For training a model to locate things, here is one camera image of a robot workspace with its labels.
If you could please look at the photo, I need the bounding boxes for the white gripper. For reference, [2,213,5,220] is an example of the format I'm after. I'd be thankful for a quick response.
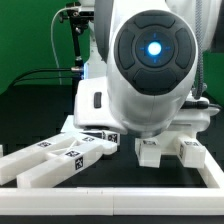
[73,79,221,136]

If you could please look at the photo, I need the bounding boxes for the white chair back frame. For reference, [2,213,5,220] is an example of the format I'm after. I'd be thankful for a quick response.
[0,132,117,189]

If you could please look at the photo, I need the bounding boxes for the white chair seat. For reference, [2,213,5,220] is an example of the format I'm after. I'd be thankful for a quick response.
[152,131,196,155]

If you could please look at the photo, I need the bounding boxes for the white marker base sheet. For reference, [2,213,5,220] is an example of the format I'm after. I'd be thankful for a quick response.
[61,115,74,133]

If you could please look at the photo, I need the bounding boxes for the white block left edge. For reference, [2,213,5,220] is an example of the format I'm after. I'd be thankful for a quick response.
[0,145,4,157]

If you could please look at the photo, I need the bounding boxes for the black cables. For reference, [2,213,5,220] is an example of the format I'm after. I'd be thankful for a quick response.
[7,68,84,94]

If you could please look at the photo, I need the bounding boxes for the black camera on stand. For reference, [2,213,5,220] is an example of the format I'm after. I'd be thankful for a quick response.
[59,2,94,24]

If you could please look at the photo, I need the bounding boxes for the white L-shaped wall fence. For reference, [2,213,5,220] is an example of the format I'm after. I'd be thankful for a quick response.
[0,154,224,216]

